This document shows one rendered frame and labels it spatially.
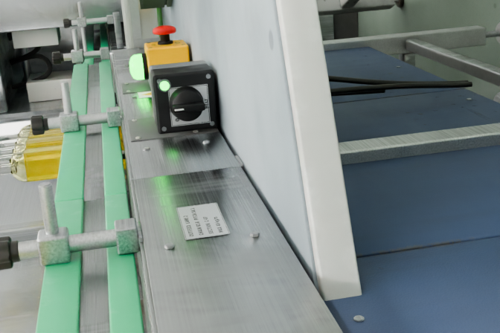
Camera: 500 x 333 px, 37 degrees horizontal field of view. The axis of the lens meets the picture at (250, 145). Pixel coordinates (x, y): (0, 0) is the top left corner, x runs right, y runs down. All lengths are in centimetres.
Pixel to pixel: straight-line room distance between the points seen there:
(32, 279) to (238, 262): 82
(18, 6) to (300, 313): 213
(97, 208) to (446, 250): 37
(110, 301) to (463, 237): 32
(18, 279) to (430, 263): 90
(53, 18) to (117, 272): 195
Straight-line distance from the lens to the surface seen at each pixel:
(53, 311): 62
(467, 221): 74
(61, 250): 69
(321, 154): 60
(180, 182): 81
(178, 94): 96
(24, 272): 143
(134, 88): 129
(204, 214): 72
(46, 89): 273
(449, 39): 174
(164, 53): 126
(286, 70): 61
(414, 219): 74
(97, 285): 66
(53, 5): 256
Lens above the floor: 89
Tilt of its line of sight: 10 degrees down
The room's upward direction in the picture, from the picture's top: 97 degrees counter-clockwise
